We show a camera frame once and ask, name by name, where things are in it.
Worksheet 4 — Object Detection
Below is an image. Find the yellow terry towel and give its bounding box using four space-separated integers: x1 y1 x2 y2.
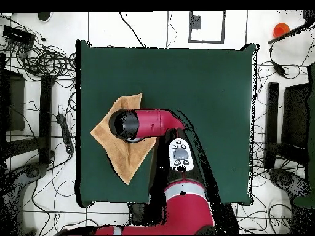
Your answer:
90 92 158 186

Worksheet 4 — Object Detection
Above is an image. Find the black flat panel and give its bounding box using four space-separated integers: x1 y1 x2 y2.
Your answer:
280 82 311 148
0 53 26 132

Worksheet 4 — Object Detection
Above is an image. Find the dark green table cloth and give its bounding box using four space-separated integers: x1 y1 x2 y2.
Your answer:
74 39 259 208

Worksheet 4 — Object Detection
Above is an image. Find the black power strip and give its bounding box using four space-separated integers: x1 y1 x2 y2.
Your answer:
55 113 75 155

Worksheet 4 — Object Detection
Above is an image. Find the black upright bar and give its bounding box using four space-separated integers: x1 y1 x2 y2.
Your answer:
264 82 279 169
38 74 54 165

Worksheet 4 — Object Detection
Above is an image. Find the dark grey square plate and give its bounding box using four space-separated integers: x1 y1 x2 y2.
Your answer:
189 15 202 30

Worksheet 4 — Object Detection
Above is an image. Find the black chair base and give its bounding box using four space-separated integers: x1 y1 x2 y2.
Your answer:
0 162 54 235
268 168 311 197

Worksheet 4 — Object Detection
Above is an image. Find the black power adapter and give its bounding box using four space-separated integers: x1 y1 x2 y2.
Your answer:
271 62 288 78

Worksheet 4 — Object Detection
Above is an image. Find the orange cup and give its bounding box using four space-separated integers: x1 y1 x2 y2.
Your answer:
272 22 290 39

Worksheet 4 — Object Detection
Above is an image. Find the dark oval object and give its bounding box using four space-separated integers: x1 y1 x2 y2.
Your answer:
37 12 53 22

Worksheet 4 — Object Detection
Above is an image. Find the black rod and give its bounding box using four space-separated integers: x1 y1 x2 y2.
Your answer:
267 23 315 45

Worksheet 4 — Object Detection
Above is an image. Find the black network box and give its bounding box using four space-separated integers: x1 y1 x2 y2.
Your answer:
1 25 36 46

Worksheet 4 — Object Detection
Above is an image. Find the black cable tangle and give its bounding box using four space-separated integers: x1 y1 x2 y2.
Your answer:
0 14 77 82

